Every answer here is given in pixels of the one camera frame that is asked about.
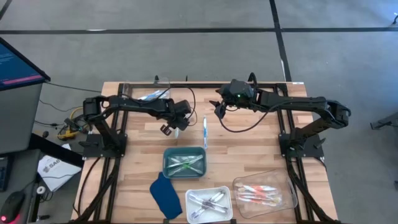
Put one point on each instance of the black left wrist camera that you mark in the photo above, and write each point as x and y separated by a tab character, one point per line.
183	107

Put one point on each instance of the computer monitor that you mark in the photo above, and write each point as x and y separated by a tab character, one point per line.
15	67

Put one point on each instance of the black computer mouse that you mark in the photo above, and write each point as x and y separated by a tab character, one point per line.
11	207

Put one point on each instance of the green toothbrush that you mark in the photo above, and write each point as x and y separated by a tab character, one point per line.
188	168
183	162
178	160

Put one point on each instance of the dark blue cloth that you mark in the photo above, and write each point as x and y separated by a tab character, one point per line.
164	199

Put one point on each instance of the white printed paper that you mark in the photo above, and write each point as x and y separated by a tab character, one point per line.
56	172

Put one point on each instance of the white plastic bin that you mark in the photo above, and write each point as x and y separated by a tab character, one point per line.
190	219

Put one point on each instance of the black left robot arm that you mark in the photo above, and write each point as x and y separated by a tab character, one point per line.
133	105

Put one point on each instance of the white tape roll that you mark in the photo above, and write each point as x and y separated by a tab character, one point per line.
41	189

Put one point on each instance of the clear plastic bin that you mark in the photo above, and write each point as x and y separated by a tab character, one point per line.
125	88
286	180

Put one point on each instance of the grey computer desk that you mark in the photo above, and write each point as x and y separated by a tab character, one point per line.
18	174

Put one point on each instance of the black aluminium table frame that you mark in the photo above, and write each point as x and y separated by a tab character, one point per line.
211	85

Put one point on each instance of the black keyboard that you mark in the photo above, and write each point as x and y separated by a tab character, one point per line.
3	174

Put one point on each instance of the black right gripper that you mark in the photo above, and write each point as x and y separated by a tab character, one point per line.
237	93

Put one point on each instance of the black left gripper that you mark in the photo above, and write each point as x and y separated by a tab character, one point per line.
177	122

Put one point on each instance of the teal plastic bin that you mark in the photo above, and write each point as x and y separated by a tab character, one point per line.
166	151

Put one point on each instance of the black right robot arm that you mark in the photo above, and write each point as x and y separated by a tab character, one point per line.
298	104

